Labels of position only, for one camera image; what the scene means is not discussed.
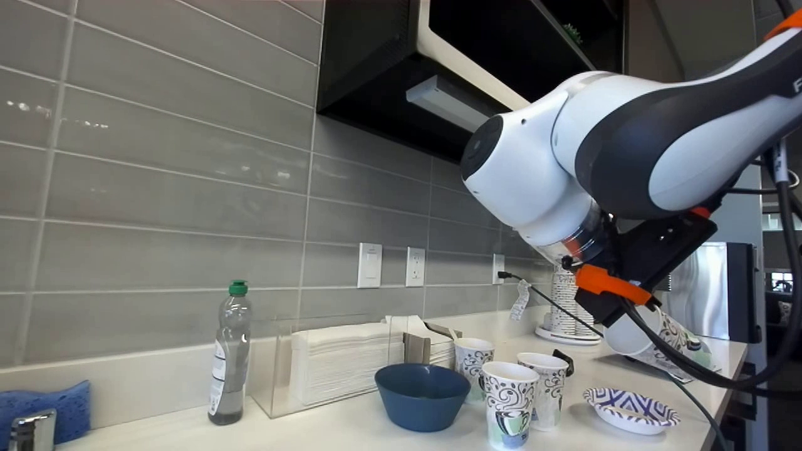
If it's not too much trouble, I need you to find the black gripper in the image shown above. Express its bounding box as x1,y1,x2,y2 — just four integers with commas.
598,215,721,294

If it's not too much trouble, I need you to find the stack of paper cups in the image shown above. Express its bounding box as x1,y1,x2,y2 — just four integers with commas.
544,263,587,336

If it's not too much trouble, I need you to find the stainless steel appliance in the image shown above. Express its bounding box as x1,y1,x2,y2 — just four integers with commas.
663,239,761,345

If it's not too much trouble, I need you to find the white saucer plate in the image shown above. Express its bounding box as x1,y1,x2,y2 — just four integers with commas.
534,324,606,348

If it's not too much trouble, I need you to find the small black object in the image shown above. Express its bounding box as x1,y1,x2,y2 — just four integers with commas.
548,345,579,382

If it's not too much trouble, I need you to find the purple patterned paper plate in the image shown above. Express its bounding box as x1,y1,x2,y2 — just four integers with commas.
581,384,682,438

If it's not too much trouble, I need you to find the under cabinet light bar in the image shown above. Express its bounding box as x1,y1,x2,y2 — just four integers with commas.
403,72,511,136

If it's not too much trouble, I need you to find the grey napkin holder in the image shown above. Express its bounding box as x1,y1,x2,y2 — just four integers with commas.
384,313,460,372

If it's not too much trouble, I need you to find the dark blue bowl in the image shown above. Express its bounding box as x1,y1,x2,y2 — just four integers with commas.
371,360,473,435

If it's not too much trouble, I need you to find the clear napkin box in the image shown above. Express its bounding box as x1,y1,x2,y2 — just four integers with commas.
249,318,396,422

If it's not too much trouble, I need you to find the black upper cabinet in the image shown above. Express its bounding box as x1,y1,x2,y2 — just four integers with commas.
316,0,628,165

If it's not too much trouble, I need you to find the clear bottle green cap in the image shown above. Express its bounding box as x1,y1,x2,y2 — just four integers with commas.
206,279,256,429

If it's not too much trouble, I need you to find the blue sponge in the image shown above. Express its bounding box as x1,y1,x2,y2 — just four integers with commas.
0,378,96,445

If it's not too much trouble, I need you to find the chrome sink fixture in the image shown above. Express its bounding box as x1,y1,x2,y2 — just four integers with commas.
4,405,61,451

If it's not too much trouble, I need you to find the orange cable clip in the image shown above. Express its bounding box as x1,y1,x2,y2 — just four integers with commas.
574,263,657,309

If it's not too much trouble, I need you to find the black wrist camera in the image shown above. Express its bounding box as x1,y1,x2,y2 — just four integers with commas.
594,288,642,330

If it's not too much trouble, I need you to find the thin black counter cable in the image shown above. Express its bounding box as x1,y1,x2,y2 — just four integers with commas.
499,271,731,451

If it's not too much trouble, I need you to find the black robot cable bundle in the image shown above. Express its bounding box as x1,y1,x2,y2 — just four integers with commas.
622,136,802,394

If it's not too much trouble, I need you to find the white wall outlet with plug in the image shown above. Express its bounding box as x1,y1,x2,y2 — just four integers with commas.
490,251,522,285

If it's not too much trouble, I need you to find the orange cable strap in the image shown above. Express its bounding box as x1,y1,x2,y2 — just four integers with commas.
765,7,802,43

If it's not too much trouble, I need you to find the white wall switch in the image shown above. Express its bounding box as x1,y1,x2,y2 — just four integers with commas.
356,240,385,291

